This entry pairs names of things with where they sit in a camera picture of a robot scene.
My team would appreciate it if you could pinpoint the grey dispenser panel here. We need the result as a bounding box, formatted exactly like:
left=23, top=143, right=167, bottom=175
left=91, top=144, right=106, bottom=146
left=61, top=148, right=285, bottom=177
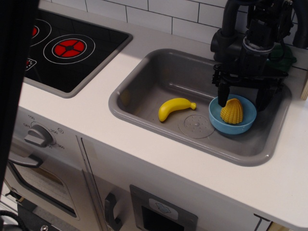
left=129, top=185, right=198, bottom=231

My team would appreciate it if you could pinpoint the black foreground pole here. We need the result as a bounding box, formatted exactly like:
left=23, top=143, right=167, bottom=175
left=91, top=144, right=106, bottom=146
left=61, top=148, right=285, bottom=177
left=0, top=0, right=40, bottom=200

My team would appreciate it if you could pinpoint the grey oven temperature knob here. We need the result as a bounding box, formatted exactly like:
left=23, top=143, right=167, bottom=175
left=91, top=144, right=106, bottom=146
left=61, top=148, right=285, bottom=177
left=24, top=125, right=53, bottom=148

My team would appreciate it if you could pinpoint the black toy stovetop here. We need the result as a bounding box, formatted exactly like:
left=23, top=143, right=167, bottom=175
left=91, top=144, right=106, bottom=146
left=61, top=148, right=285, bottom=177
left=24, top=10, right=133, bottom=98

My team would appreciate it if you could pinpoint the yellow toy banana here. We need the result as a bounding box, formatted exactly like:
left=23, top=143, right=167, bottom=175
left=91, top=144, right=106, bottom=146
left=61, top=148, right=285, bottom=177
left=158, top=98, right=197, bottom=122

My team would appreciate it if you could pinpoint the green toy bell pepper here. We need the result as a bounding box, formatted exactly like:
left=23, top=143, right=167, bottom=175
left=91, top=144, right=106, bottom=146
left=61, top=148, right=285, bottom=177
left=266, top=44, right=297, bottom=72

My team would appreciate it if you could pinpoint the grey toy sink basin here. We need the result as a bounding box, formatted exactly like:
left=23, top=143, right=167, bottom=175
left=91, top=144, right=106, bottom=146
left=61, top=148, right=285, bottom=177
left=109, top=49, right=291, bottom=166

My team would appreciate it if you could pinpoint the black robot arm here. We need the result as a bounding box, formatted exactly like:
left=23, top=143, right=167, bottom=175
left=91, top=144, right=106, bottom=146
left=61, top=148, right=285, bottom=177
left=211, top=0, right=293, bottom=111

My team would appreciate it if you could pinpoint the yellow toy corn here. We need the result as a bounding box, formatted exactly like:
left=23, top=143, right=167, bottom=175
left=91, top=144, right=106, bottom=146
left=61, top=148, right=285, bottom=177
left=220, top=98, right=244, bottom=125

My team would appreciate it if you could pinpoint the grey cabinet door handle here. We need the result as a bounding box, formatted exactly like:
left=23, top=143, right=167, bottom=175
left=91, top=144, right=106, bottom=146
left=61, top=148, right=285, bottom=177
left=104, top=192, right=123, bottom=231

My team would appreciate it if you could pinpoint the light blue plastic bowl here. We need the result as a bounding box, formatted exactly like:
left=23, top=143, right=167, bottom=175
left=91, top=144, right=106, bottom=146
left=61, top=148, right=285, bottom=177
left=209, top=94, right=257, bottom=135

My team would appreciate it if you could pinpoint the dark grey toy faucet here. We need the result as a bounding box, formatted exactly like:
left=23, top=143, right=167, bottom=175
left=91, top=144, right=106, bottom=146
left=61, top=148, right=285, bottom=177
left=211, top=0, right=308, bottom=62

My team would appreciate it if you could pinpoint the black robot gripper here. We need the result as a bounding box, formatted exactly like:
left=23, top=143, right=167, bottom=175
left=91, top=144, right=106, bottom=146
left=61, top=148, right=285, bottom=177
left=212, top=39, right=288, bottom=111

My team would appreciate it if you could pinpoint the toy oven door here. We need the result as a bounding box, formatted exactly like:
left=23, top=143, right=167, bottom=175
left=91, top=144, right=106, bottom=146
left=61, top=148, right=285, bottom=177
left=3, top=139, right=102, bottom=231

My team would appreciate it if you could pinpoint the black cable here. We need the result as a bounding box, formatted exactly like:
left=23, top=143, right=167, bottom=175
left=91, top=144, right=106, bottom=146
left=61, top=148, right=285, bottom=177
left=0, top=210, right=34, bottom=231

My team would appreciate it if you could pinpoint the grey oven door handle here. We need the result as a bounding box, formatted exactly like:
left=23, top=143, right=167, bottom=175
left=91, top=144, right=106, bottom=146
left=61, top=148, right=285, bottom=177
left=8, top=152, right=43, bottom=168

